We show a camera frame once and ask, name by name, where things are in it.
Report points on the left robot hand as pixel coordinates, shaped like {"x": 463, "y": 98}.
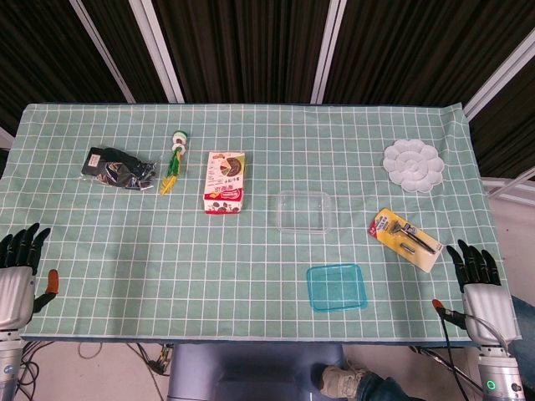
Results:
{"x": 12, "y": 292}

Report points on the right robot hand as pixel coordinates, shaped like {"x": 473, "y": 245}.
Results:
{"x": 487, "y": 305}

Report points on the blue container lid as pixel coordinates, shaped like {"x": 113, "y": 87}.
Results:
{"x": 336, "y": 288}

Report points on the clear plastic container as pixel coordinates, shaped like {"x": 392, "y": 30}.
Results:
{"x": 304, "y": 212}

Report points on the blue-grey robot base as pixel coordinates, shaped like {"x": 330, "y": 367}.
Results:
{"x": 251, "y": 372}

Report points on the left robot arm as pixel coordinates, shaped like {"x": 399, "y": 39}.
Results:
{"x": 8, "y": 367}

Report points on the razor in yellow blister pack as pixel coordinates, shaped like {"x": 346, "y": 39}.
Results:
{"x": 401, "y": 238}

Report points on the white flower paint palette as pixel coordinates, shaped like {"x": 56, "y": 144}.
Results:
{"x": 414, "y": 166}

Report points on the green checked tablecloth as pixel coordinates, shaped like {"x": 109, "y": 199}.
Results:
{"x": 167, "y": 259}

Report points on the black item in plastic bag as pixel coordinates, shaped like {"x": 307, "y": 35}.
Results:
{"x": 117, "y": 169}

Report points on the beige sneaker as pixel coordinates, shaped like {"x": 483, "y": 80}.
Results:
{"x": 338, "y": 381}

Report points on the green yellow feather toy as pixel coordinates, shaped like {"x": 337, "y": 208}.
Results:
{"x": 173, "y": 165}

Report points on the red white biscuit box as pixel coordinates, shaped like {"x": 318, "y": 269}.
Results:
{"x": 225, "y": 184}

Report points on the black curtain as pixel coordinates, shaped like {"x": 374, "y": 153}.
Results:
{"x": 251, "y": 46}

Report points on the white aluminium frame bar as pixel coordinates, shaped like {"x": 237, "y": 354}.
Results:
{"x": 520, "y": 175}

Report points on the white aluminium frame post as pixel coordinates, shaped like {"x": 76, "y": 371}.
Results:
{"x": 156, "y": 50}
{"x": 328, "y": 50}
{"x": 499, "y": 79}
{"x": 102, "y": 50}

